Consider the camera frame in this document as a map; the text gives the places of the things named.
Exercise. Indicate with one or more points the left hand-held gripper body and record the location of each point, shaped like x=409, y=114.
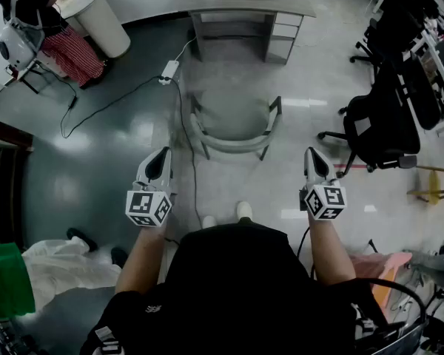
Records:
x=148, y=203

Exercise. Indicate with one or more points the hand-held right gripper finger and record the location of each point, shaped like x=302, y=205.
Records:
x=309, y=168
x=331, y=170

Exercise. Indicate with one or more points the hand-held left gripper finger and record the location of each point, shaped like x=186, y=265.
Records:
x=143, y=170
x=167, y=168

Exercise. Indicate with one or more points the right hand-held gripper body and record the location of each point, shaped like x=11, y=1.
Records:
x=327, y=200

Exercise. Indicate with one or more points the grey armchair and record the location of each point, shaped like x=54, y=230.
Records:
x=233, y=118

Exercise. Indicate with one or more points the person's right forearm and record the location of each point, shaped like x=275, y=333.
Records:
x=331, y=250

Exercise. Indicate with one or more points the person's left forearm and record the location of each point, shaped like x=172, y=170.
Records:
x=142, y=257

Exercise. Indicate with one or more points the grey wooden desk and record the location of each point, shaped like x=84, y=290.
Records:
x=240, y=2

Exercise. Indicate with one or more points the black shoe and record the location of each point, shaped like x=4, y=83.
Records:
x=119, y=256
x=82, y=238

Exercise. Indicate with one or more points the person's white shoe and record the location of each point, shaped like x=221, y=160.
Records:
x=243, y=210
x=209, y=222

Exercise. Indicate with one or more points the white power strip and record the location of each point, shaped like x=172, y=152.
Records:
x=169, y=71

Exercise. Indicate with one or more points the black power adapter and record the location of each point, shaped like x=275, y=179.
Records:
x=73, y=102

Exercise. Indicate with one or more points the yellow stool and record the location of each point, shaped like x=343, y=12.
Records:
x=433, y=187

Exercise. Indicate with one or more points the white cloth garment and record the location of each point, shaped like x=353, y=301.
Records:
x=66, y=268

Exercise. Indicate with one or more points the person's black clothed torso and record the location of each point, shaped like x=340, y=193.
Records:
x=237, y=294

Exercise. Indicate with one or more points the dark wooden shelf unit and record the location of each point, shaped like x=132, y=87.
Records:
x=3, y=168

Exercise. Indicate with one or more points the white cluttered workstation bench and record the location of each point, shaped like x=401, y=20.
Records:
x=440, y=72

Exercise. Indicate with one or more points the black metal stool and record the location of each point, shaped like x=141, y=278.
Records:
x=29, y=76

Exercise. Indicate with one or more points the green bag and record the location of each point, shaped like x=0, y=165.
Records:
x=5, y=283

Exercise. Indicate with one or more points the white round pedestal table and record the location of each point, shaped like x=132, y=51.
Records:
x=100, y=24

